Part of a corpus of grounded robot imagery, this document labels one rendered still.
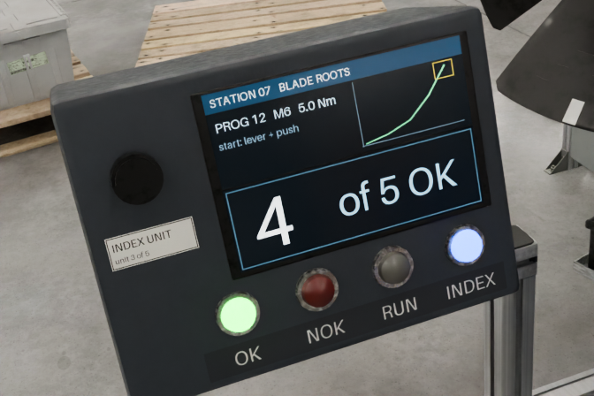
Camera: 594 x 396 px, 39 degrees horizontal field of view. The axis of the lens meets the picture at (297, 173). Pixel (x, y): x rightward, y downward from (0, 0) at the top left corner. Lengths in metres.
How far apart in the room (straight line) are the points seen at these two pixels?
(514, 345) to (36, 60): 3.09
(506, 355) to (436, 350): 1.47
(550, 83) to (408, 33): 0.65
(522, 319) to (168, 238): 0.32
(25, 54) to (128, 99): 3.14
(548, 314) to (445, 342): 0.29
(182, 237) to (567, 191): 2.40
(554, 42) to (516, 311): 0.54
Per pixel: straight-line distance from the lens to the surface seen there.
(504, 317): 0.68
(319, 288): 0.50
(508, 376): 0.72
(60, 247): 2.85
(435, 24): 0.51
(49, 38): 3.60
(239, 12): 4.38
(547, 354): 2.17
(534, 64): 1.15
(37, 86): 3.66
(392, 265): 0.51
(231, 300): 0.49
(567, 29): 1.15
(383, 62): 0.49
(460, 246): 0.53
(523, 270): 0.66
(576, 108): 1.12
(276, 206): 0.48
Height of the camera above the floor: 1.42
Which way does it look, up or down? 28 degrees down
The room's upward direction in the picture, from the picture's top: 7 degrees counter-clockwise
